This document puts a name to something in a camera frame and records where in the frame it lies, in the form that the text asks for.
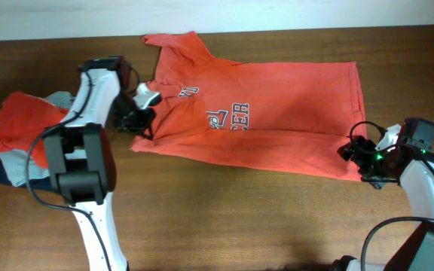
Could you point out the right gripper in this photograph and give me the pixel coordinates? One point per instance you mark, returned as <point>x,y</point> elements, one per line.
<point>365,146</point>

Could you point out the folded navy garment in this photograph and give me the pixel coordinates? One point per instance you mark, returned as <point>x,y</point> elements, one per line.
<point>12,168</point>

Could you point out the folded orange-red garment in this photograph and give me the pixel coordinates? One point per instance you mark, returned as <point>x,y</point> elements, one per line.
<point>23,118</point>

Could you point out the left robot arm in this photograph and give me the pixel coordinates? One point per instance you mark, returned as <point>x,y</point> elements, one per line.
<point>80,161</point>

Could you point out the red printed t-shirt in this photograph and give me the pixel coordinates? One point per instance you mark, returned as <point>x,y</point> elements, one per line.
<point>278,116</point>

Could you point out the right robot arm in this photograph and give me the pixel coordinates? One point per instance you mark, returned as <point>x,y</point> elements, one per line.
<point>403,156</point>

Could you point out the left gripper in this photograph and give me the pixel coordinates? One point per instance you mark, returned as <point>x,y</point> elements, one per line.
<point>144,123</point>

